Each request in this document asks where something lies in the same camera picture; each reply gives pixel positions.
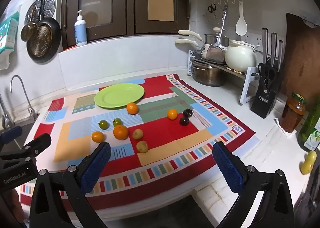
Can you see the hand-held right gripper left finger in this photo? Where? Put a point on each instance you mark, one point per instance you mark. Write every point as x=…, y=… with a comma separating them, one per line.
x=96, y=165

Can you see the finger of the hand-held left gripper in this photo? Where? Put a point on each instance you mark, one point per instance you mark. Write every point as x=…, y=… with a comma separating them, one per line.
x=10, y=133
x=38, y=144

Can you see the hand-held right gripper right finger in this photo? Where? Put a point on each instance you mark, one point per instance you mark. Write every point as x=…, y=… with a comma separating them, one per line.
x=228, y=168

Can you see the small orange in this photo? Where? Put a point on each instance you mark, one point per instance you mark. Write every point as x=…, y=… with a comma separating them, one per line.
x=97, y=137
x=132, y=108
x=172, y=114

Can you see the large orange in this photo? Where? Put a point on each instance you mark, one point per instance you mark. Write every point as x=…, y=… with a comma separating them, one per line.
x=120, y=132

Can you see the green tomato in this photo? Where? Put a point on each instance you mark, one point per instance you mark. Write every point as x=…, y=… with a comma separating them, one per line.
x=117, y=122
x=103, y=124

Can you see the yellowish round fruit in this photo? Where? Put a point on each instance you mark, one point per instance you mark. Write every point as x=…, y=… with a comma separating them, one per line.
x=142, y=146
x=137, y=134

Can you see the green plate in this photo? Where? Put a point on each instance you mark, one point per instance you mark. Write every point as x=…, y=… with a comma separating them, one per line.
x=117, y=96

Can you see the curved steel faucet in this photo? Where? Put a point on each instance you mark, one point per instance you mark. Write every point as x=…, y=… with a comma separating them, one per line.
x=25, y=95

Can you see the dark purple plum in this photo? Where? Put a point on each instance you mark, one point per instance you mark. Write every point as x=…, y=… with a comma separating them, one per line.
x=187, y=113
x=184, y=121

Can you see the colourful patchwork tablecloth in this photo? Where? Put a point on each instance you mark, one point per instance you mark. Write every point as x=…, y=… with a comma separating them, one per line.
x=162, y=133

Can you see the black knife block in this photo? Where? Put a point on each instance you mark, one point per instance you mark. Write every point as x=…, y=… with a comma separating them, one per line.
x=265, y=100

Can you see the white metal dish rack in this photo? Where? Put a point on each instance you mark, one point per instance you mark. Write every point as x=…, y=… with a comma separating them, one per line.
x=247, y=87

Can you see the glass jar green lid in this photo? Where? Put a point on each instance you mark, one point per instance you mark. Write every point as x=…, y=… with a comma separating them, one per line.
x=292, y=114

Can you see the green glass bottle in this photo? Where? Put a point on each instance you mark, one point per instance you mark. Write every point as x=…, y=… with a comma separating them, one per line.
x=310, y=128

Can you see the large steel stockpot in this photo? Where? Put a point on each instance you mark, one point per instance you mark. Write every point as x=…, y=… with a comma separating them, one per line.
x=208, y=75

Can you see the brass colander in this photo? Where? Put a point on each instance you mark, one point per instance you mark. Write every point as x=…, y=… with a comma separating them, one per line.
x=41, y=41

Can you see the teal printed box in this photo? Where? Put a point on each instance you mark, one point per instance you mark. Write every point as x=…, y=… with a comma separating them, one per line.
x=8, y=32

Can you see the black kitchen scissors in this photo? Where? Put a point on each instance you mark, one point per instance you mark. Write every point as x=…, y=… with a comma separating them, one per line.
x=266, y=72

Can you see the small brass strainer ladle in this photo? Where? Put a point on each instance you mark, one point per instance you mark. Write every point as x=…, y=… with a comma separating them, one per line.
x=28, y=32

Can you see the black frying pan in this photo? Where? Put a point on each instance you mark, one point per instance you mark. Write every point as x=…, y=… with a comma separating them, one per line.
x=56, y=40

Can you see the white ceramic pot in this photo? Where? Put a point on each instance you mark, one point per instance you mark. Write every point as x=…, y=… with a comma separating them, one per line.
x=240, y=56

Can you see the steel ladle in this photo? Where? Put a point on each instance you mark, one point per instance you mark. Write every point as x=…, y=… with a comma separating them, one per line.
x=215, y=52

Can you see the white blue pump bottle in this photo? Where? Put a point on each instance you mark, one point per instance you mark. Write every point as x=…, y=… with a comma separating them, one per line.
x=80, y=31

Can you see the brown cutting board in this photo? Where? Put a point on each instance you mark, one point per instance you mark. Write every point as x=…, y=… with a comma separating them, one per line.
x=302, y=62

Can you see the round metal steamer rack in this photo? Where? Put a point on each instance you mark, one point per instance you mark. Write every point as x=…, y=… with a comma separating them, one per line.
x=48, y=5

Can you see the white rice paddle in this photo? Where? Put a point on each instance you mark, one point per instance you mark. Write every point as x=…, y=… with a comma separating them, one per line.
x=241, y=26

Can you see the small black hanging scissors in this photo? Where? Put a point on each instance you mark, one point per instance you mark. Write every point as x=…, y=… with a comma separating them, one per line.
x=212, y=7

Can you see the white wall power outlet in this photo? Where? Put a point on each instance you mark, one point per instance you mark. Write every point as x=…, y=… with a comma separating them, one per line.
x=252, y=39

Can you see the dark brown window frame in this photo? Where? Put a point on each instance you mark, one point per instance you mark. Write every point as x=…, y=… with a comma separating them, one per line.
x=130, y=17

